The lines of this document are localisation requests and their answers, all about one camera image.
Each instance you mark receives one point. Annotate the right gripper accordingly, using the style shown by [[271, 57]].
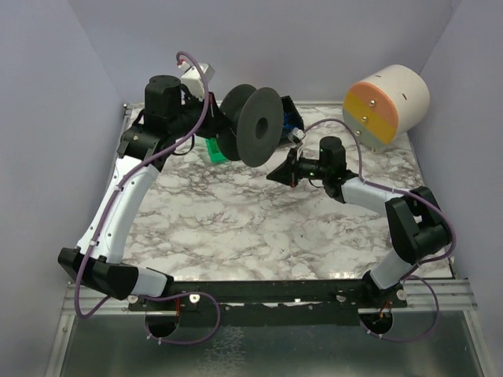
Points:
[[293, 166]]

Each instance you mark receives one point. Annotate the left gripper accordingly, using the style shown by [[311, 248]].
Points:
[[212, 118]]

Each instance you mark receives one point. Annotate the black spool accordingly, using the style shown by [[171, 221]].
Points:
[[256, 122]]

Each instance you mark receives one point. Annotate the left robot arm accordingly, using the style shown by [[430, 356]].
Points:
[[97, 259]]

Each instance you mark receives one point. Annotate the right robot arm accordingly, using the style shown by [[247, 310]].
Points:
[[416, 227]]

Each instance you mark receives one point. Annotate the green plastic bin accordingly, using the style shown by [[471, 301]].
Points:
[[215, 154]]

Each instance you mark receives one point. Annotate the black plastic bin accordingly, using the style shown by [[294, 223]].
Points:
[[291, 117]]

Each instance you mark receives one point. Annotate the large cylinder drum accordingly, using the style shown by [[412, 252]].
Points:
[[385, 105]]

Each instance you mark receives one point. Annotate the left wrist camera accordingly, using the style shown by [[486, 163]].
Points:
[[191, 79]]

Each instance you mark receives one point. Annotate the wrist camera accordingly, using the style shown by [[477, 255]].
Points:
[[191, 79], [297, 137]]

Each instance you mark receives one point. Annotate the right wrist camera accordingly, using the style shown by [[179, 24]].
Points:
[[297, 137]]

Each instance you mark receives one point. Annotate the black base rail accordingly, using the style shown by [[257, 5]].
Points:
[[202, 304]]

